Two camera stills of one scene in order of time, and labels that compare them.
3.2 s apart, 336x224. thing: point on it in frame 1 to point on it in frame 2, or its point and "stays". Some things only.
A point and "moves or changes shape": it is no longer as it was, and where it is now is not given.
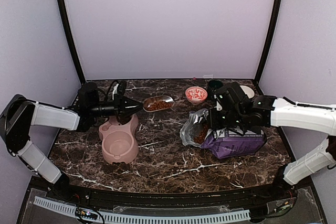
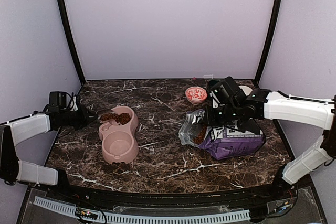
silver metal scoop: x=157 y=103 moves or changes shape
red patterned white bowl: x=196 y=94 stays
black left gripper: x=120 y=109 to x=84 y=118
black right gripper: x=213 y=122 stays
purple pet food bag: x=233 y=142 stays
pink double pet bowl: x=119 y=142 stays
